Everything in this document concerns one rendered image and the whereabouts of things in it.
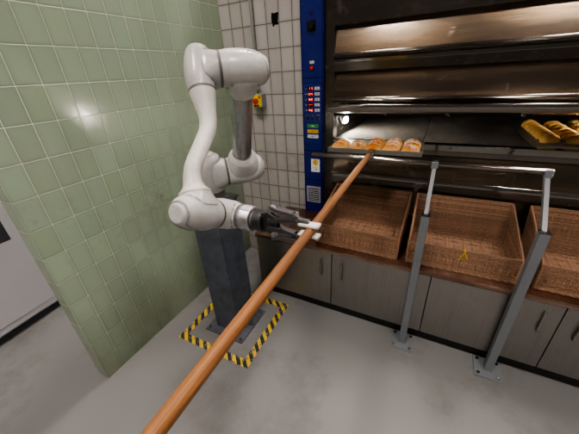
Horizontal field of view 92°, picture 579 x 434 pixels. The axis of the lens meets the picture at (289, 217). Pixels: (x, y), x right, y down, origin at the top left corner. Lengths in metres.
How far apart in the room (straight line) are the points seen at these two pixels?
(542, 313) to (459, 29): 1.55
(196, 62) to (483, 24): 1.49
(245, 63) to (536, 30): 1.46
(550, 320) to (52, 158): 2.57
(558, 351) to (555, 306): 0.30
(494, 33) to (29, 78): 2.21
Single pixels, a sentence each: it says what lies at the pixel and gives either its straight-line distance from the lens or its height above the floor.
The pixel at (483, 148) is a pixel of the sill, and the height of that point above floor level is 1.17.
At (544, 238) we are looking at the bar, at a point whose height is 0.93.
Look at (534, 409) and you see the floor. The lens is 2.20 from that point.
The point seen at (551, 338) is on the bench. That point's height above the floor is 0.33.
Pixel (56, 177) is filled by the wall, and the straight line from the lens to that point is 1.74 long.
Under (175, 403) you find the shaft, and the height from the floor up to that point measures 1.20.
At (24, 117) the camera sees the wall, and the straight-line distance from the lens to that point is 1.70.
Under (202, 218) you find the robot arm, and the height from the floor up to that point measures 1.27.
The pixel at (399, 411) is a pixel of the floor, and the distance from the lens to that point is 1.91.
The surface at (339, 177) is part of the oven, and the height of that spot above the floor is 0.89.
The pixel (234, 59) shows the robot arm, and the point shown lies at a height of 1.69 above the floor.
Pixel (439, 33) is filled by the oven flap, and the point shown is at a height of 1.79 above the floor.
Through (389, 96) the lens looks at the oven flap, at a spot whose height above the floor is 1.47.
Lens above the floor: 1.64
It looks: 27 degrees down
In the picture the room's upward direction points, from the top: 3 degrees counter-clockwise
